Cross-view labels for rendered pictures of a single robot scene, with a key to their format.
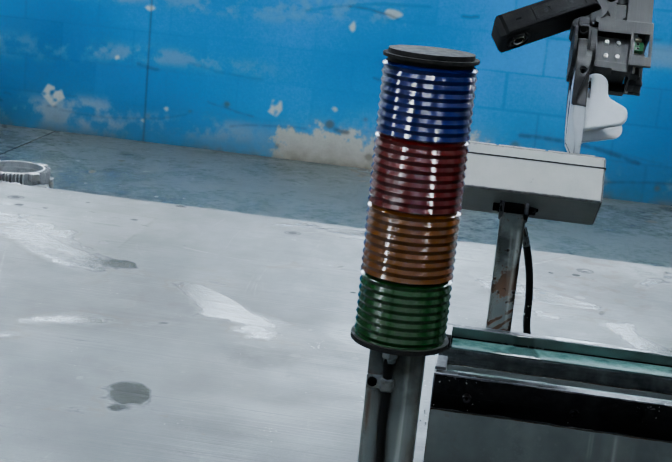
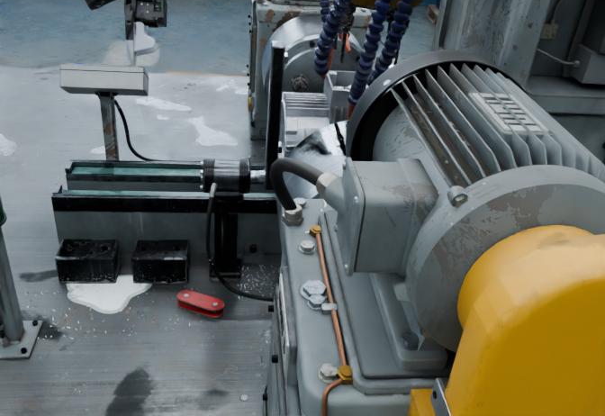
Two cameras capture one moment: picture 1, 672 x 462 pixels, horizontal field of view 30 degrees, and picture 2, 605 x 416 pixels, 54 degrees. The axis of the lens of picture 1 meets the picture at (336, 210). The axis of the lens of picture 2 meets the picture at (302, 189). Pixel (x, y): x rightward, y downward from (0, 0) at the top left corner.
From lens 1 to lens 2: 0.38 m
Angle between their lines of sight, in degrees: 23
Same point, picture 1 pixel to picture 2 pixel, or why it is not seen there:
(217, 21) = not seen: outside the picture
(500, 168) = (92, 76)
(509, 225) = (104, 102)
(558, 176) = (121, 78)
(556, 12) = not seen: outside the picture
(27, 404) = not seen: outside the picture
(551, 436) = (112, 216)
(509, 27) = not seen: outside the picture
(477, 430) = (77, 218)
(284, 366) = (16, 172)
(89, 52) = not seen: outside the picture
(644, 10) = not seen: outside the picture
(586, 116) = (134, 44)
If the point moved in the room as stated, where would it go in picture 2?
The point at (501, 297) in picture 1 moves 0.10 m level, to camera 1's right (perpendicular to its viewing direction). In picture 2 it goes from (108, 134) to (155, 133)
